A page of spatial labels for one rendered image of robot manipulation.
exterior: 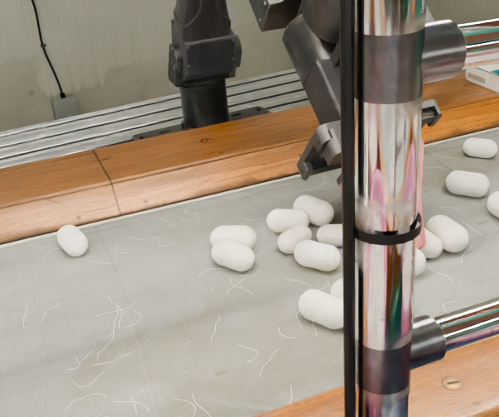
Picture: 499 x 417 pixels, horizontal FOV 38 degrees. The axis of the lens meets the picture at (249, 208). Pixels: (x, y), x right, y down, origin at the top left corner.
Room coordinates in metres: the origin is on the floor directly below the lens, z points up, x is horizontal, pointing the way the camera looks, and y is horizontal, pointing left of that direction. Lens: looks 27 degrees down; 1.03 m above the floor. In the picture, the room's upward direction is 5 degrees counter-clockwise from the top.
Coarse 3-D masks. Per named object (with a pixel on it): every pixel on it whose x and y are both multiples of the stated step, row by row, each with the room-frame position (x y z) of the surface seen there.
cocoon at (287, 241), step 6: (294, 228) 0.49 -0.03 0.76; (300, 228) 0.49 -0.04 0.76; (306, 228) 0.49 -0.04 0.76; (282, 234) 0.48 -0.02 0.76; (288, 234) 0.48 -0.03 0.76; (294, 234) 0.48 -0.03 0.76; (300, 234) 0.48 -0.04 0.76; (306, 234) 0.48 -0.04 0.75; (282, 240) 0.48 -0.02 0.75; (288, 240) 0.47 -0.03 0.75; (294, 240) 0.48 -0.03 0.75; (300, 240) 0.48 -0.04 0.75; (282, 246) 0.47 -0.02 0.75; (288, 246) 0.47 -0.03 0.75; (294, 246) 0.47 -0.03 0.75; (288, 252) 0.47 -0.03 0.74
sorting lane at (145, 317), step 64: (256, 192) 0.59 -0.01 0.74; (320, 192) 0.58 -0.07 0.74; (448, 192) 0.56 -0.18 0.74; (0, 256) 0.51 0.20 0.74; (64, 256) 0.50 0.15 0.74; (128, 256) 0.49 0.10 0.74; (192, 256) 0.49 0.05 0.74; (256, 256) 0.48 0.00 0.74; (448, 256) 0.46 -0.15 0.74; (0, 320) 0.42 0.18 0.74; (64, 320) 0.41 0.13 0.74; (128, 320) 0.41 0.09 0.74; (192, 320) 0.40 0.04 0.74; (256, 320) 0.40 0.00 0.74; (0, 384) 0.35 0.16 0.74; (64, 384) 0.35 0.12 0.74; (128, 384) 0.34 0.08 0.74; (192, 384) 0.34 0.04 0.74; (256, 384) 0.33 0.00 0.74; (320, 384) 0.33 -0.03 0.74
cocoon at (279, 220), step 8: (280, 208) 0.52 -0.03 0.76; (272, 216) 0.51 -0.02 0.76; (280, 216) 0.51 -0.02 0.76; (288, 216) 0.51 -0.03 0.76; (296, 216) 0.51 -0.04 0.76; (304, 216) 0.51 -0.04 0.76; (272, 224) 0.51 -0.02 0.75; (280, 224) 0.51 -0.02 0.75; (288, 224) 0.51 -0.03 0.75; (296, 224) 0.50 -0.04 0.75; (304, 224) 0.51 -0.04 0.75
